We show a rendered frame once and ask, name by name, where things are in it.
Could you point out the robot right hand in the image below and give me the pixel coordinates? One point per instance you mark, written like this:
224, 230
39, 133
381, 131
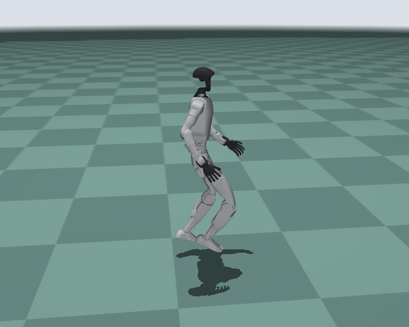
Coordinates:
209, 170

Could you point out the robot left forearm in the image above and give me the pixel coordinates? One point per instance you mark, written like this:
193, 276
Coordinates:
216, 135

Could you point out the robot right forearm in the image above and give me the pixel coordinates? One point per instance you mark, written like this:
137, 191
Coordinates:
191, 146

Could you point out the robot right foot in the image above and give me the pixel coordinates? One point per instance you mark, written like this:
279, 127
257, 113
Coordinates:
210, 244

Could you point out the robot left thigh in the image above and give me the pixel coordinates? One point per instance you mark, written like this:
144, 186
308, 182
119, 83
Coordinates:
208, 196

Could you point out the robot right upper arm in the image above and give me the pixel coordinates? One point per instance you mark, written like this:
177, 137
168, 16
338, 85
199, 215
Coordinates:
196, 109

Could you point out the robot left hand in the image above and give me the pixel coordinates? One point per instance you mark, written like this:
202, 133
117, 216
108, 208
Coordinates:
233, 146

